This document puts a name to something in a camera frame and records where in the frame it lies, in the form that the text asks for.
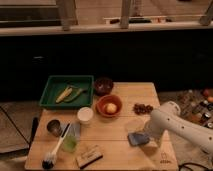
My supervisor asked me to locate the small metal cup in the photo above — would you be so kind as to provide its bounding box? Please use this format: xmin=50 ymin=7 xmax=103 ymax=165
xmin=47 ymin=119 xmax=62 ymax=137

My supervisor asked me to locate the green clear plastic cup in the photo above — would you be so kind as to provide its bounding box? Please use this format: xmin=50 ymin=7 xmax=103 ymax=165
xmin=62 ymin=135 xmax=77 ymax=153

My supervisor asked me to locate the corn cob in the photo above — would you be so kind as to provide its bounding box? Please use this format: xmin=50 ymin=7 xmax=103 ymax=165
xmin=55 ymin=86 xmax=72 ymax=103

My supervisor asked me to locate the green vegetable pod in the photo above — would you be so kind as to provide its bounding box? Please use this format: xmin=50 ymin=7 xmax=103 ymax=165
xmin=64 ymin=88 xmax=87 ymax=103

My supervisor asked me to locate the bunch of dark grapes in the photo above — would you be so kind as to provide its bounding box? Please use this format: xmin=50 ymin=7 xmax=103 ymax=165
xmin=133 ymin=103 xmax=153 ymax=115

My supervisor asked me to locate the spice bottle rack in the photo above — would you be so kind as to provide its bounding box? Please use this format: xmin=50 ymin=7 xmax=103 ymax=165
xmin=178 ymin=90 xmax=213 ymax=130

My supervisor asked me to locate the white paper cup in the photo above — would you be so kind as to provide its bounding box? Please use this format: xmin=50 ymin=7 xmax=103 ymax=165
xmin=77 ymin=107 xmax=94 ymax=124

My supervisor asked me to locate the wooden block eraser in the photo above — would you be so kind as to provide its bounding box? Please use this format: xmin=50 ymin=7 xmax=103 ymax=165
xmin=76 ymin=145 xmax=103 ymax=169

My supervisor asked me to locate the orange bowl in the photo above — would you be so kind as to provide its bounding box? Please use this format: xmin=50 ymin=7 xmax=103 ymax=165
xmin=96 ymin=95 xmax=122 ymax=118

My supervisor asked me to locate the yellow round fruit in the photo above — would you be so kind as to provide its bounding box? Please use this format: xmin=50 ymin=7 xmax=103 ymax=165
xmin=105 ymin=103 xmax=117 ymax=114

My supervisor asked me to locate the black cable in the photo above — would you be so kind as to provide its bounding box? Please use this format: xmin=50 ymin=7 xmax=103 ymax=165
xmin=178 ymin=162 xmax=210 ymax=171

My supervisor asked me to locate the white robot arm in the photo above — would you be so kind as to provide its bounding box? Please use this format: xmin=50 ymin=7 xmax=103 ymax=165
xmin=143 ymin=101 xmax=213 ymax=155

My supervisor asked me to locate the dark brown bowl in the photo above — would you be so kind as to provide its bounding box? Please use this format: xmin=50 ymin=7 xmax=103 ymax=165
xmin=94 ymin=77 xmax=114 ymax=96

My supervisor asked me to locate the blue sponge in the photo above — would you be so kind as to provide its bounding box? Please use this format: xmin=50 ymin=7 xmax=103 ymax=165
xmin=127 ymin=133 xmax=150 ymax=146

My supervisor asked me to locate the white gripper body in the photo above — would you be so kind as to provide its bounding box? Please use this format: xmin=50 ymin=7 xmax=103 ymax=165
xmin=143 ymin=120 xmax=167 ymax=150

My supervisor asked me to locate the green plastic tray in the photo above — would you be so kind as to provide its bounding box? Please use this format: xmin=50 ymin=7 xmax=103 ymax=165
xmin=40 ymin=75 xmax=94 ymax=110

